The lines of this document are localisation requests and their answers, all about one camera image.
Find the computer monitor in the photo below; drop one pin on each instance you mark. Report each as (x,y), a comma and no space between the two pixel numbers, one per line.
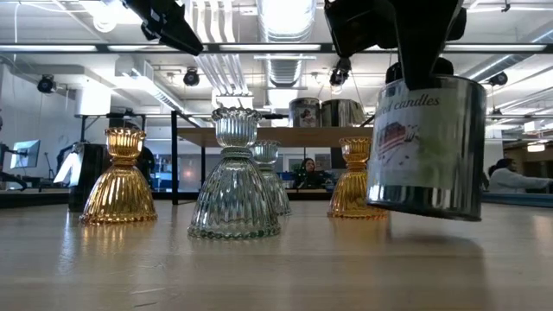
(26,154)

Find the wooden shelf with black legs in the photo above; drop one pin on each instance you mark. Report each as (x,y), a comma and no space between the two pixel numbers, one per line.
(294,136)

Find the black overhead camera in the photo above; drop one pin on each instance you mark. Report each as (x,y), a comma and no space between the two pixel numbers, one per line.
(340,72)

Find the person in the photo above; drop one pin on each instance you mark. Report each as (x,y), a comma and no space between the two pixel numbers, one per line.
(309,175)
(514,178)

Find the clear glass candlestick holder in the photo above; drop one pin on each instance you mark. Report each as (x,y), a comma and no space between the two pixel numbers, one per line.
(281,194)
(233,198)

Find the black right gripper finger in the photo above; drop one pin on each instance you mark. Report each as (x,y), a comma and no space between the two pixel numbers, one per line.
(421,47)
(444,67)

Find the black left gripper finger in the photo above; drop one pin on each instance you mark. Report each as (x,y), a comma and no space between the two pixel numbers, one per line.
(186,41)

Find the black ceiling spotlight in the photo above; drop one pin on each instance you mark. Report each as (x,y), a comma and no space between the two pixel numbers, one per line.
(191,78)
(499,78)
(45,84)

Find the rectangular ceiling lamp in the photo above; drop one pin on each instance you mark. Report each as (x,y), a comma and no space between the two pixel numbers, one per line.
(535,147)

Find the amber glass candlestick holder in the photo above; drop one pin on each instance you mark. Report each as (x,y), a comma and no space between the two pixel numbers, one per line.
(350,190)
(118,190)

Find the silver ribbed ventilation duct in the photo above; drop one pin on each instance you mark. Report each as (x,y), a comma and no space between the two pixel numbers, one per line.
(283,71)

